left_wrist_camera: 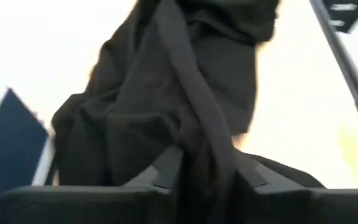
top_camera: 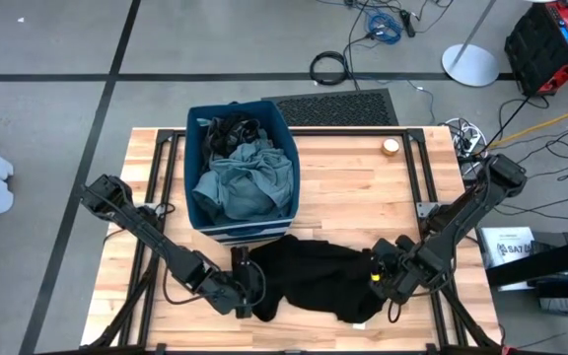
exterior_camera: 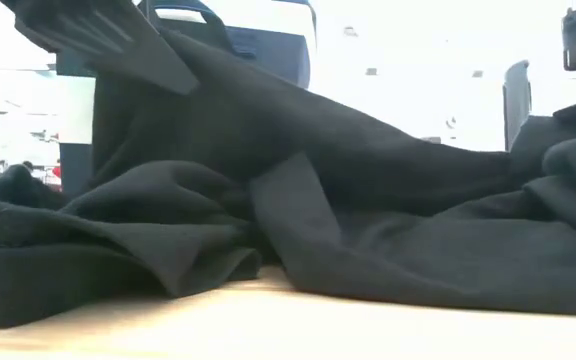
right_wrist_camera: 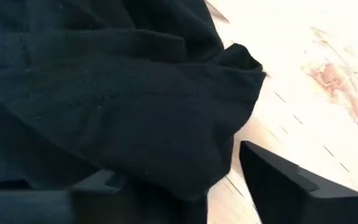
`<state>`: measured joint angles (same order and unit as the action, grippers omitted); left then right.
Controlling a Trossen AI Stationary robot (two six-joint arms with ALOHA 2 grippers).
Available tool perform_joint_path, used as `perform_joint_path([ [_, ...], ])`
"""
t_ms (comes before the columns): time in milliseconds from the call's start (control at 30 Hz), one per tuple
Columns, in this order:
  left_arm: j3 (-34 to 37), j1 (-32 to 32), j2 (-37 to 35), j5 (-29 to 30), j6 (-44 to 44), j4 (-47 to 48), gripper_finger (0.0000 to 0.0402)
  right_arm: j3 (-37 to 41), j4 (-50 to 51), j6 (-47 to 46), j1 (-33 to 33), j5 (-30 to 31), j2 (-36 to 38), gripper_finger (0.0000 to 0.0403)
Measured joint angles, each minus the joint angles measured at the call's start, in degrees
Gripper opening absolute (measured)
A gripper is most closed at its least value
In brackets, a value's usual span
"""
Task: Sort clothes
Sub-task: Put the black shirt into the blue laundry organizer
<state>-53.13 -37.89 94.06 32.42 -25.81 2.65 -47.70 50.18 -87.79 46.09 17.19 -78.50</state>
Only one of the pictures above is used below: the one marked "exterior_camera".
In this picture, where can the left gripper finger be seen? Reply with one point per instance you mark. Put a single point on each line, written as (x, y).
(78, 25)
(153, 65)

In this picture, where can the navy white striped fabric bin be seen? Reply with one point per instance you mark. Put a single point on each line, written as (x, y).
(278, 55)

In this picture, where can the black garment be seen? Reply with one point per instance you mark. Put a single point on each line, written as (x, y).
(318, 200)

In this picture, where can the red storage bin row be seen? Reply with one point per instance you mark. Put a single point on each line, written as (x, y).
(57, 172)

